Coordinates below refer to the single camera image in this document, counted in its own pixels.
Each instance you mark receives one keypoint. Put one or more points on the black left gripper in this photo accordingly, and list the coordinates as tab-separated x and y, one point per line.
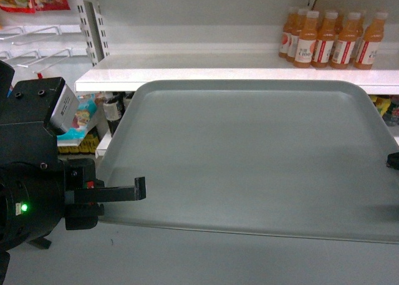
84	194

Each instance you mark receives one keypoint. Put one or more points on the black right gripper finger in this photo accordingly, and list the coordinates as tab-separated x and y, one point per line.
393	160

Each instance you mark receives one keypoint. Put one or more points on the grey silver rectangular tray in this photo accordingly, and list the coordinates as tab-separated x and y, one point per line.
299	158

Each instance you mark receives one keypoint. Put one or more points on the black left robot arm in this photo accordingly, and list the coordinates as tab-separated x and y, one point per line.
38	189

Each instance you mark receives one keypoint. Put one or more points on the orange juice bottle front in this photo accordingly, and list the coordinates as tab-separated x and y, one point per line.
307	39

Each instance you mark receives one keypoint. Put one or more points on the white metal shelf unit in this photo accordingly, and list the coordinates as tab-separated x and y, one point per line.
146	40

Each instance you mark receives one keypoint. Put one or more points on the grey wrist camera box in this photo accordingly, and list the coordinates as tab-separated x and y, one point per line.
64	111

